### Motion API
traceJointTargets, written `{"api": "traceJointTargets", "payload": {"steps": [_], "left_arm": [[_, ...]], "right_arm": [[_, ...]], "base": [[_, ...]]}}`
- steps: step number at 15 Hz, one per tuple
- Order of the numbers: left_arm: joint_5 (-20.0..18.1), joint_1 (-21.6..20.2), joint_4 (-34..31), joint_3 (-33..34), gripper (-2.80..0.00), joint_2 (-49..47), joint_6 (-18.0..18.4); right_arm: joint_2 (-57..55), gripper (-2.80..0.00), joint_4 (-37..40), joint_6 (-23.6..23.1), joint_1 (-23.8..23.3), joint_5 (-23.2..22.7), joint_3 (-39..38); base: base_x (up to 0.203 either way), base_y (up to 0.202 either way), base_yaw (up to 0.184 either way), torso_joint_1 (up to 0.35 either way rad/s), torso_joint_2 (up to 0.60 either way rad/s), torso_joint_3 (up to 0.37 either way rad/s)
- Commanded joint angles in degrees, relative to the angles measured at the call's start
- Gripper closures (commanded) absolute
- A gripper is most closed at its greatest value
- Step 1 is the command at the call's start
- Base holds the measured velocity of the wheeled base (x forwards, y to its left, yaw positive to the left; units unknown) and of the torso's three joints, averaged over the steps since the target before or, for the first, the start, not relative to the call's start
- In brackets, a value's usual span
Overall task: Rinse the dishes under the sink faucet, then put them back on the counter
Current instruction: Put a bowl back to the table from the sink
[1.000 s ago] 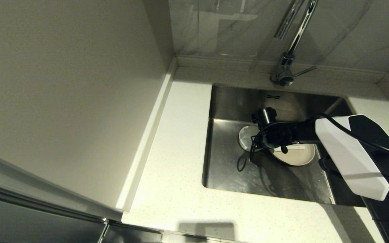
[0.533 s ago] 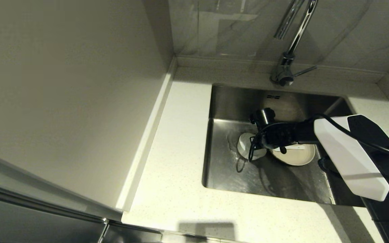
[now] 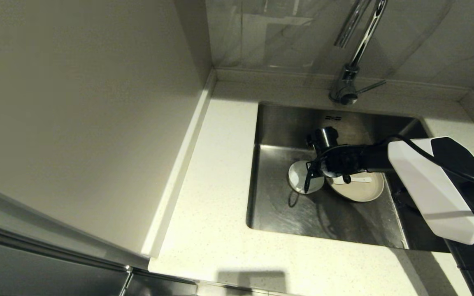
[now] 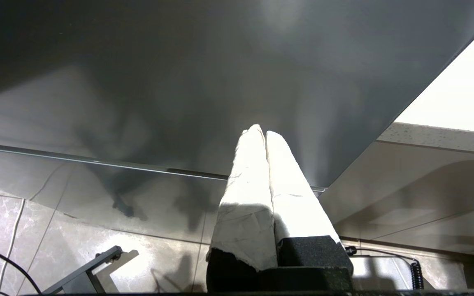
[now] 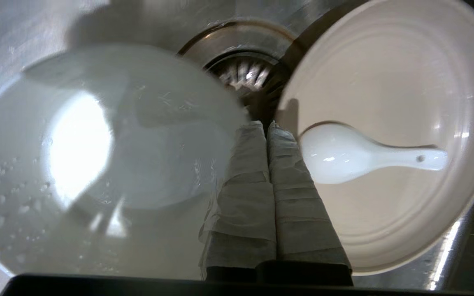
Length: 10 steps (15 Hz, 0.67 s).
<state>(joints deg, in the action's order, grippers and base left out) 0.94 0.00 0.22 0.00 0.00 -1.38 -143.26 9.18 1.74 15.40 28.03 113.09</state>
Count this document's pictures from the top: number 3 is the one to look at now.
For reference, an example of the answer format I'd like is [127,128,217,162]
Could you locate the beige tall cabinet side panel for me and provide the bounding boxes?
[0,0,217,270]

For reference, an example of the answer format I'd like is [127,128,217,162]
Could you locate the stainless steel sink basin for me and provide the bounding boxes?
[245,102,451,253]

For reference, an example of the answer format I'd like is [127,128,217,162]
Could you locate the beige round plate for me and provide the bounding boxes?
[326,172,385,202]

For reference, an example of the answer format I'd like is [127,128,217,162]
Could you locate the chrome kitchen faucet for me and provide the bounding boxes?
[329,0,388,106]

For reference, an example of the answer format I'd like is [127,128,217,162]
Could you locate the grey tall cabinet door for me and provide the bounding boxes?
[0,218,132,296]

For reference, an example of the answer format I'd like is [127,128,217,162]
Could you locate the grey under-counter cabinet front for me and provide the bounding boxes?
[122,269,198,296]

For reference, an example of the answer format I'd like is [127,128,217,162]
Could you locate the white bowl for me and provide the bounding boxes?
[288,160,325,194]

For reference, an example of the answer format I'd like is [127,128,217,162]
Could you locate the white ceramic soup spoon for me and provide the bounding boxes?
[332,176,372,185]

